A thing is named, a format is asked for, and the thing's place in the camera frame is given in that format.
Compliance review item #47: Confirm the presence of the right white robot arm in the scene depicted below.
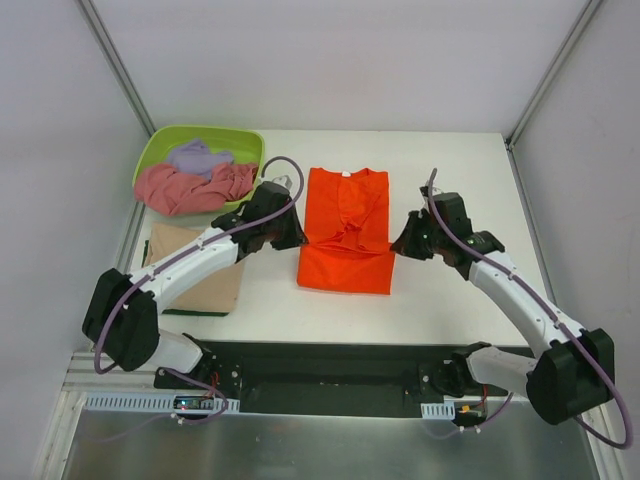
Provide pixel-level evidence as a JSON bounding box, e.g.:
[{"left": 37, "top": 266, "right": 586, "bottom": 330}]
[{"left": 391, "top": 186, "right": 617, "bottom": 425}]

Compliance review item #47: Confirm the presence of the lilac t shirt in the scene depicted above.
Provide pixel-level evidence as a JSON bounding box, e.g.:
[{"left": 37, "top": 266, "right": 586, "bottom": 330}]
[{"left": 165, "top": 138, "right": 235, "bottom": 180}]

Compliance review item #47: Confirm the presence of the left aluminium frame post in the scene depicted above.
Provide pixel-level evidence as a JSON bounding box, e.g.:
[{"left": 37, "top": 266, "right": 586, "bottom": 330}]
[{"left": 76, "top": 0, "right": 156, "bottom": 137}]

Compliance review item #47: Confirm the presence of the white cable duct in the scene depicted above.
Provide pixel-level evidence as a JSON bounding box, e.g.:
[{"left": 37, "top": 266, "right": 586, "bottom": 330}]
[
  {"left": 84, "top": 392, "right": 240, "bottom": 415},
  {"left": 420, "top": 401, "right": 456, "bottom": 421}
]

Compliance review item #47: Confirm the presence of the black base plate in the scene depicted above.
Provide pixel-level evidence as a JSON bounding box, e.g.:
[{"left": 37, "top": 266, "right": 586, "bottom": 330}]
[{"left": 152, "top": 338, "right": 506, "bottom": 416}]

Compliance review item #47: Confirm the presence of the green plastic basin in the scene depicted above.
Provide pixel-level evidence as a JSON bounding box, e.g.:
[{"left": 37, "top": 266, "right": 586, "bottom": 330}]
[{"left": 132, "top": 125, "right": 265, "bottom": 212}]

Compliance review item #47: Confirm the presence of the right white cable duct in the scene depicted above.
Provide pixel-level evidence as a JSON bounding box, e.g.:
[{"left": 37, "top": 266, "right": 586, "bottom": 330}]
[{"left": 420, "top": 401, "right": 456, "bottom": 421}]

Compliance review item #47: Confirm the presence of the orange t shirt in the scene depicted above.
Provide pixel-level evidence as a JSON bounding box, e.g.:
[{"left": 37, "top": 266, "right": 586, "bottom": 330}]
[{"left": 297, "top": 167, "right": 395, "bottom": 295}]

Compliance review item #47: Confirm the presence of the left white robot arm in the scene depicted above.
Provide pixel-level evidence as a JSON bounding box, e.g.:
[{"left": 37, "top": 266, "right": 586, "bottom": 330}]
[{"left": 82, "top": 176, "right": 307, "bottom": 389}]

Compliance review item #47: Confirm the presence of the left white cable duct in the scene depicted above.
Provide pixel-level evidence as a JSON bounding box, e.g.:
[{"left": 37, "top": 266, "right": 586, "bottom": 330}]
[{"left": 84, "top": 392, "right": 240, "bottom": 415}]

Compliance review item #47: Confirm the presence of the aluminium frame post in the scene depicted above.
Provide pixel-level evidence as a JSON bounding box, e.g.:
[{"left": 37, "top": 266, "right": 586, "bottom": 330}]
[
  {"left": 503, "top": 0, "right": 604, "bottom": 151},
  {"left": 76, "top": 0, "right": 156, "bottom": 137}
]

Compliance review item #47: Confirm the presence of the right aluminium frame post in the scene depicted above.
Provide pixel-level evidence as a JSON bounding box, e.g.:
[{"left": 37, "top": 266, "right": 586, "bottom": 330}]
[{"left": 503, "top": 0, "right": 604, "bottom": 151}]

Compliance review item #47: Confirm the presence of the folded beige t shirt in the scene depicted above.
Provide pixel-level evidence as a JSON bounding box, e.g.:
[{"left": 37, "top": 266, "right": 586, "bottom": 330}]
[{"left": 147, "top": 222, "right": 244, "bottom": 313}]

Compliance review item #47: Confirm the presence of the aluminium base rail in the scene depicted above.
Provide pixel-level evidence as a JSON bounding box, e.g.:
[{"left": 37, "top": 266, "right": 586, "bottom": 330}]
[{"left": 62, "top": 351, "right": 161, "bottom": 393}]

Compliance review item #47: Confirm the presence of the pink t shirt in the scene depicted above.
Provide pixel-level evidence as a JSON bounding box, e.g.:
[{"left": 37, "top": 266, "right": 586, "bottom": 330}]
[{"left": 134, "top": 163, "right": 259, "bottom": 216}]

